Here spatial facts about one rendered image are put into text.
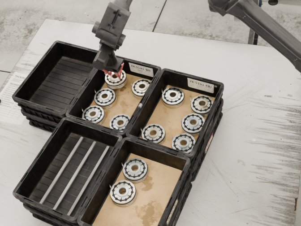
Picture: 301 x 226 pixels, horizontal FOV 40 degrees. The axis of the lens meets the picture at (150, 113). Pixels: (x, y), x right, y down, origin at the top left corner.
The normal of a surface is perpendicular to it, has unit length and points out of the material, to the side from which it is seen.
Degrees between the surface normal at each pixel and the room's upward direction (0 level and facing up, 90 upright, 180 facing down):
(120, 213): 0
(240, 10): 87
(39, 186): 0
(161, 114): 0
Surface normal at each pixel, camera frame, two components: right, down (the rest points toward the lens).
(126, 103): -0.12, -0.58
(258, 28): -0.36, 0.75
